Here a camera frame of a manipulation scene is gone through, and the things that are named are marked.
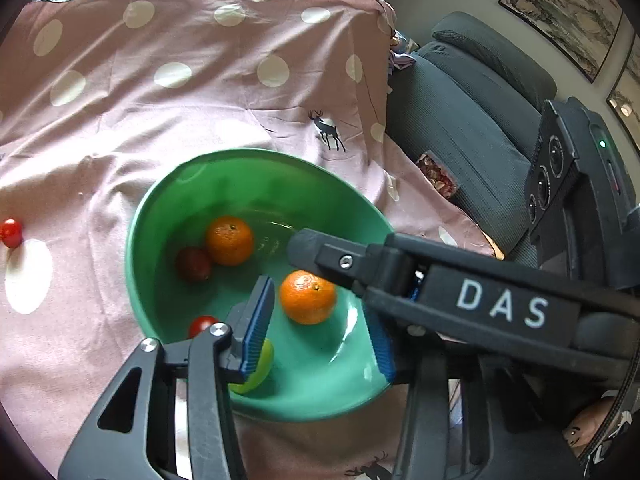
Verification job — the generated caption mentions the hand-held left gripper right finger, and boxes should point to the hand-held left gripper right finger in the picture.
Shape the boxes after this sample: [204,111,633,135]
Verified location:
[367,310,591,480]

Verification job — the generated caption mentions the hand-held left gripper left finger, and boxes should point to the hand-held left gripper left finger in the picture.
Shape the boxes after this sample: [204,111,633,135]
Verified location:
[57,275,276,480]

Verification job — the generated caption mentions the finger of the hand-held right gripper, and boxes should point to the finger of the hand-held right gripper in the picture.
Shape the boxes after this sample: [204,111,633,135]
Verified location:
[287,228,432,307]

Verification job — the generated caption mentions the green jujube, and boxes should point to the green jujube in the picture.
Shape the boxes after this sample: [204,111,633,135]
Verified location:
[230,338,275,395]

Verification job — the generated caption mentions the large orange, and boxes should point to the large orange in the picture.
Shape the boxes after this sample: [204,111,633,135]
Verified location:
[279,270,337,326]

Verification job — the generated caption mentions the green plastic bowl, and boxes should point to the green plastic bowl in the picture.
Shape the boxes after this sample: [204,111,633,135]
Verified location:
[125,147,401,423]

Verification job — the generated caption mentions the small orange mandarin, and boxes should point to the small orange mandarin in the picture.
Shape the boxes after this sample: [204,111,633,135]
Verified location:
[205,215,255,267]

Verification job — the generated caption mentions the dark red cherry tomato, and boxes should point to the dark red cherry tomato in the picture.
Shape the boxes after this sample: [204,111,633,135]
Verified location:
[175,246,212,282]

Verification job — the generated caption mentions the pink printed fabric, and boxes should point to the pink printed fabric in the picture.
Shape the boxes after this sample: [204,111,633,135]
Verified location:
[562,397,616,456]

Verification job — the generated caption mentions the grey armchair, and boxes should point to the grey armchair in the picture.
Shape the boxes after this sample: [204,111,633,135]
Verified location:
[385,11,558,261]

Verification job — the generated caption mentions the floral cloth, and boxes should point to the floral cloth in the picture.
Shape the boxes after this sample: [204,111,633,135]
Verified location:
[387,30,418,68]

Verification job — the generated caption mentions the pink polka-dot blanket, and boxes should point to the pink polka-dot blanket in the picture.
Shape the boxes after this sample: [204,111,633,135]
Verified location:
[0,0,501,480]

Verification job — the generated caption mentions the framed landscape painting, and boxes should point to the framed landscape painting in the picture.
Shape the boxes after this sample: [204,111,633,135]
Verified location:
[498,0,626,83]
[606,35,640,126]

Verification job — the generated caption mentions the black cable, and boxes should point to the black cable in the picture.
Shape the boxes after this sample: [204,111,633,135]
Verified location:
[575,355,640,466]

